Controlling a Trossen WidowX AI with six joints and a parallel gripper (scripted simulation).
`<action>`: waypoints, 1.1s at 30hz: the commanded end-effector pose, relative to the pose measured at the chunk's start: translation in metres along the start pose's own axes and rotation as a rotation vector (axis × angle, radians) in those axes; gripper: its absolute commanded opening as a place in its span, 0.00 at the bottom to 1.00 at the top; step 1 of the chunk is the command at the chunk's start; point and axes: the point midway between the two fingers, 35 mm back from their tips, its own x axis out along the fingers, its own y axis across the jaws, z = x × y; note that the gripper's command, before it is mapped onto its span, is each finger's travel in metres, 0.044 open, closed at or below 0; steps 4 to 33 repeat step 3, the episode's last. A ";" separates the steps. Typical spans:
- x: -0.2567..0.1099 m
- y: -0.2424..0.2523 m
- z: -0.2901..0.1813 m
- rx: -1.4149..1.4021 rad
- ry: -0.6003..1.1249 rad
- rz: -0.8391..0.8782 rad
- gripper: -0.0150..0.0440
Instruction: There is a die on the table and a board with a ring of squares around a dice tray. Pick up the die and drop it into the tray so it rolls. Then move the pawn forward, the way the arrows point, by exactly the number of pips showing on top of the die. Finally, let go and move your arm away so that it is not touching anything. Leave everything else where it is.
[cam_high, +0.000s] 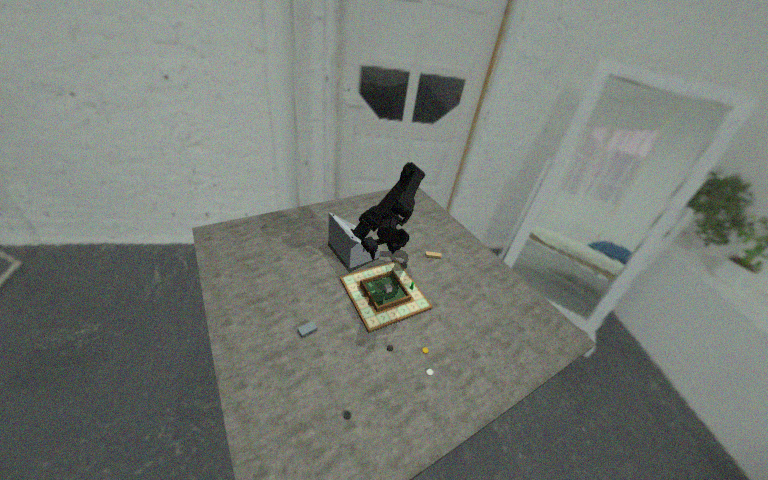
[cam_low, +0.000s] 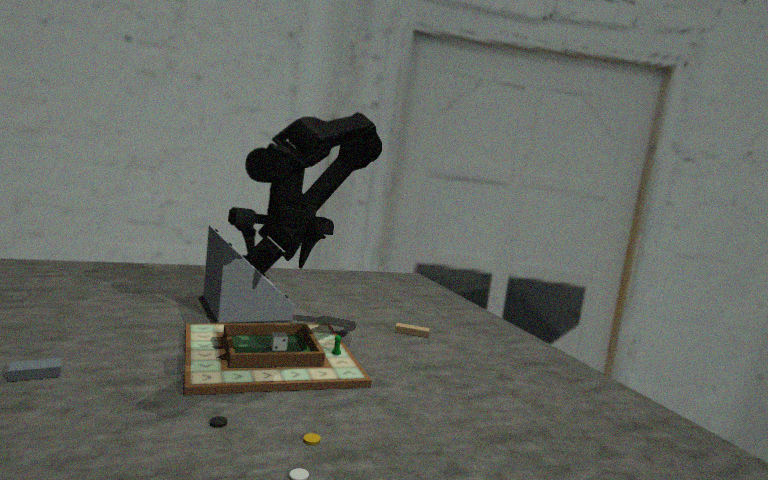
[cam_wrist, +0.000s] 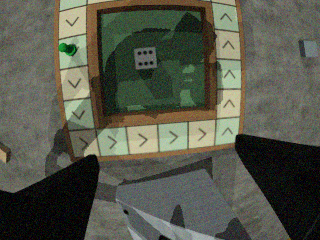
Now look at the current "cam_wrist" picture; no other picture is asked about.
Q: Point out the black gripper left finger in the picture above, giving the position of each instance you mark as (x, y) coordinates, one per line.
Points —
(56, 208)

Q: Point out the tan wooden bar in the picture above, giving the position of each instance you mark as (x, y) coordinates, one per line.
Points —
(5, 154)

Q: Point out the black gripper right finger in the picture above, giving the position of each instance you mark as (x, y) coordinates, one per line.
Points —
(289, 176)

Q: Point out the green game pawn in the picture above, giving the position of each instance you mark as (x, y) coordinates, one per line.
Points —
(69, 49)

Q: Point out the grey die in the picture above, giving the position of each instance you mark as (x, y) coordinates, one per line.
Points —
(145, 58)

